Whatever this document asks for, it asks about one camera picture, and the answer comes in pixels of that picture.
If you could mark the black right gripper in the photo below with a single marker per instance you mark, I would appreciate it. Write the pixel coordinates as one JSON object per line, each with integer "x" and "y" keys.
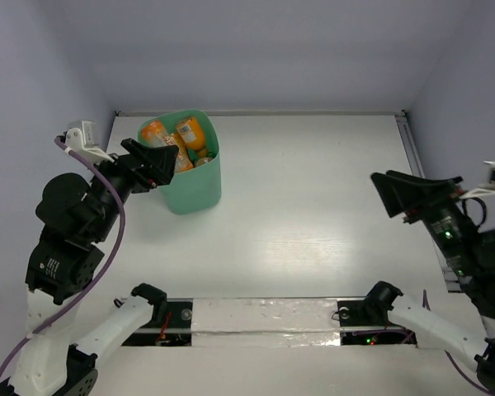
{"x": 397, "y": 189}

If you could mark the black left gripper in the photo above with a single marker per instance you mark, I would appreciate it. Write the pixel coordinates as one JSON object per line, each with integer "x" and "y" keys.
{"x": 136, "y": 170}

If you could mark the orange label clear bottle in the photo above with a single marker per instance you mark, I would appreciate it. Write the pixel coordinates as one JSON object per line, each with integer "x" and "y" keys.
{"x": 155, "y": 134}

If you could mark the small orange bottle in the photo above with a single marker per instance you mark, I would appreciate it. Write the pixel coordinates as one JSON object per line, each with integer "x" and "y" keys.
{"x": 204, "y": 160}
{"x": 193, "y": 136}

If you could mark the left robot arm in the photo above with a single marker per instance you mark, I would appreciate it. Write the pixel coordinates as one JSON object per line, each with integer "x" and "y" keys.
{"x": 59, "y": 276}

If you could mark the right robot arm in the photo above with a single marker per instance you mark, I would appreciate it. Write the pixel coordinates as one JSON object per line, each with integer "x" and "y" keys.
{"x": 465, "y": 326}

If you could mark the green plastic bin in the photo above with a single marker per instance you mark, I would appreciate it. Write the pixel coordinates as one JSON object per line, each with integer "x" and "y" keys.
{"x": 199, "y": 188}

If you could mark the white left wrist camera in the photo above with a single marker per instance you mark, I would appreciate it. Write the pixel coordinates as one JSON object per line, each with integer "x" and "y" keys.
{"x": 80, "y": 139}

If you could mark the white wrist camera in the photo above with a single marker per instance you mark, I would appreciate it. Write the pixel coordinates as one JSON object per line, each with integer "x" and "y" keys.
{"x": 80, "y": 139}
{"x": 484, "y": 181}

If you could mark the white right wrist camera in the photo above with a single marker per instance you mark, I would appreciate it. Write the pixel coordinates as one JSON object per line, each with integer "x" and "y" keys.
{"x": 484, "y": 181}

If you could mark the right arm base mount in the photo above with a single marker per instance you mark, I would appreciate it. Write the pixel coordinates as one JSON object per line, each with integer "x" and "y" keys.
{"x": 358, "y": 328}

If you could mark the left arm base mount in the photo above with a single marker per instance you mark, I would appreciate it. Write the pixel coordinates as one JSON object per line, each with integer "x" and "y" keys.
{"x": 173, "y": 329}

